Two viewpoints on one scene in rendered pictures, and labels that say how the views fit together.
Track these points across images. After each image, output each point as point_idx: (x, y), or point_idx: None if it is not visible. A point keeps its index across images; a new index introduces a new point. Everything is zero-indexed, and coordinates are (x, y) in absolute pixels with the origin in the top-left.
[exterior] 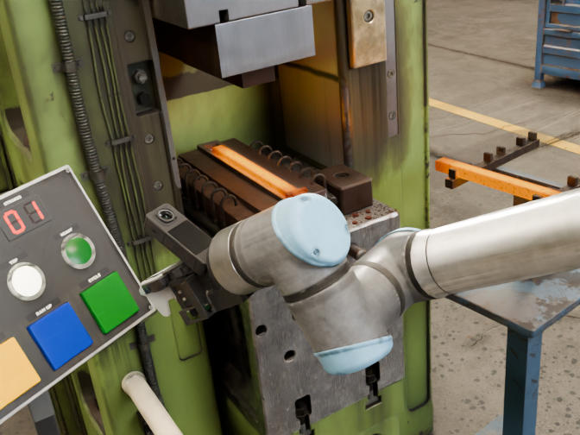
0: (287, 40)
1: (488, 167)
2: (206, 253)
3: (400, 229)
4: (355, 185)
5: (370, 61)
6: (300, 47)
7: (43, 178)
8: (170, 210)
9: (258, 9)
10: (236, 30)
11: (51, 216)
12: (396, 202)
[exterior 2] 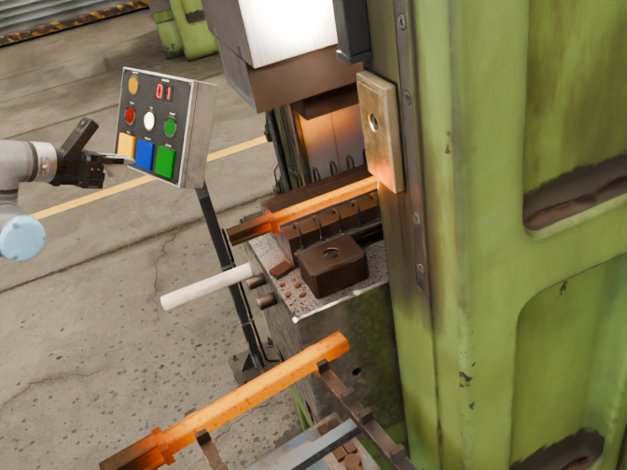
0: (243, 84)
1: (341, 403)
2: (61, 151)
3: (20, 218)
4: (302, 264)
5: (379, 178)
6: (249, 97)
7: (180, 79)
8: (84, 123)
9: (225, 41)
10: (222, 50)
11: (172, 101)
12: (427, 362)
